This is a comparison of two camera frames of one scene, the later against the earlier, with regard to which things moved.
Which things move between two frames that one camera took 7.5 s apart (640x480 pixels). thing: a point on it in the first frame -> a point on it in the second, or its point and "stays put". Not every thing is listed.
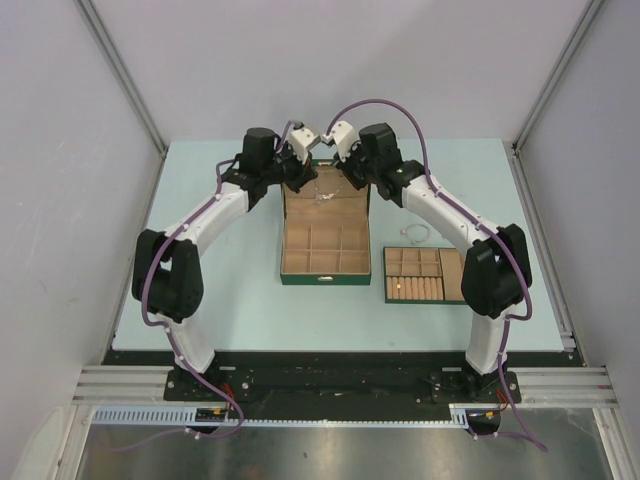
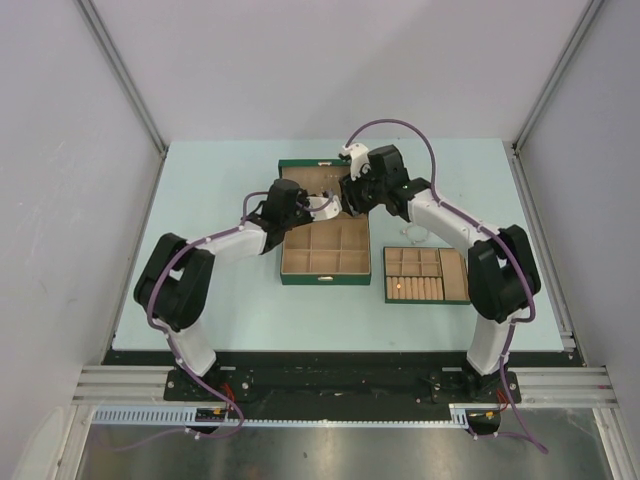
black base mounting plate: [335, 378] stays put
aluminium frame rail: [536, 386] stays put
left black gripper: [303, 172] -> [302, 198]
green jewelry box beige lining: [325, 238] stays put
